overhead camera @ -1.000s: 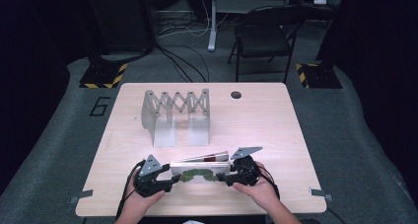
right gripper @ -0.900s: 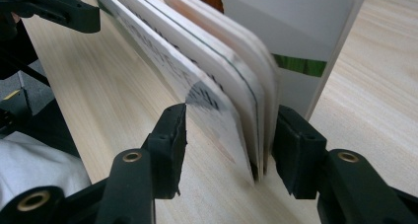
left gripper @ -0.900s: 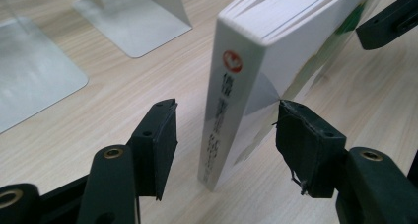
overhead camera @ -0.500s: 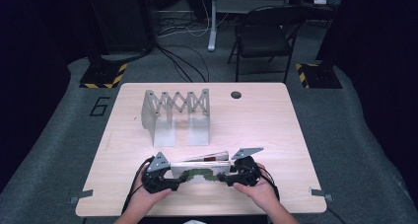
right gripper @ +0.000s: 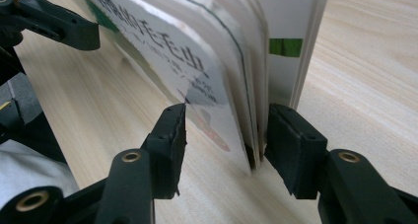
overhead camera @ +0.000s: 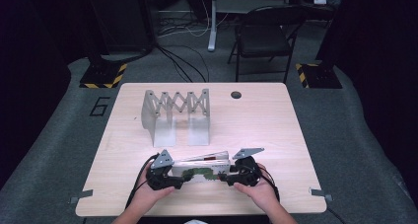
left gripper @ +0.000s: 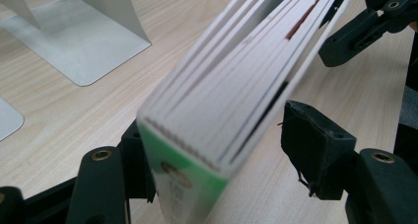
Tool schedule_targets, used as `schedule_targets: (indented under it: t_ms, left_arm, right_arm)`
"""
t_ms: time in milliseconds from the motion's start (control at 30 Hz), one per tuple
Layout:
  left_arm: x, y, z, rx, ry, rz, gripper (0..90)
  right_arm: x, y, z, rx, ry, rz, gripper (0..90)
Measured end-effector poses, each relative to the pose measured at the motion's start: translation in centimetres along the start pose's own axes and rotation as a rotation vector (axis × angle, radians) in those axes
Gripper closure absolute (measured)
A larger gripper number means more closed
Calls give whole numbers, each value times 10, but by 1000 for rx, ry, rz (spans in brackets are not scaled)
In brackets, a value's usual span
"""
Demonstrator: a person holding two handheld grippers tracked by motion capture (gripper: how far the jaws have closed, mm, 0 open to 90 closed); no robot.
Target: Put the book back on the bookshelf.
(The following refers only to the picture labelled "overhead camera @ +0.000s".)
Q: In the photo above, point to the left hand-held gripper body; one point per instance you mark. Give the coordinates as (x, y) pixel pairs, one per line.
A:
(157, 178)

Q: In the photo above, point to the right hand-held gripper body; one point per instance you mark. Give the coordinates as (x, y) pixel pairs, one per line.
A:
(248, 173)

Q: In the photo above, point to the white metal extendable book rack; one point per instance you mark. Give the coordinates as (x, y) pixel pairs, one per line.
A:
(164, 132)

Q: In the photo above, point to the person's left hand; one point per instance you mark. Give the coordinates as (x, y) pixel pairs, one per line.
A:
(149, 196)

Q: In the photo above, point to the person's right hand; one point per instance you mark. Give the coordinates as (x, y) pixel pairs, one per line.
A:
(259, 194)

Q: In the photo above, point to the grey metal table clamp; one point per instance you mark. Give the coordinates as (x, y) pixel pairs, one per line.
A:
(80, 196)
(321, 194)

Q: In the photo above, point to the black table grommet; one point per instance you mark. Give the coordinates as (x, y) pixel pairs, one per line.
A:
(236, 94)

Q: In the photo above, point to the black stand with striped base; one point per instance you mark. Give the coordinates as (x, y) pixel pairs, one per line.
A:
(105, 76)
(320, 76)

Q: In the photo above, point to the black folding chair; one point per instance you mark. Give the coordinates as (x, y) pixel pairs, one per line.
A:
(263, 36)

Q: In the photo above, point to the black cabinet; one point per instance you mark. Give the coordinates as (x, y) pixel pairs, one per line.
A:
(125, 16)

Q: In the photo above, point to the small white device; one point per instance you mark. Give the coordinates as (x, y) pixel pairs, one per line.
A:
(320, 1)

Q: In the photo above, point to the white desk frame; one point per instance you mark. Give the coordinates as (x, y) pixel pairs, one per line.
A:
(213, 36)

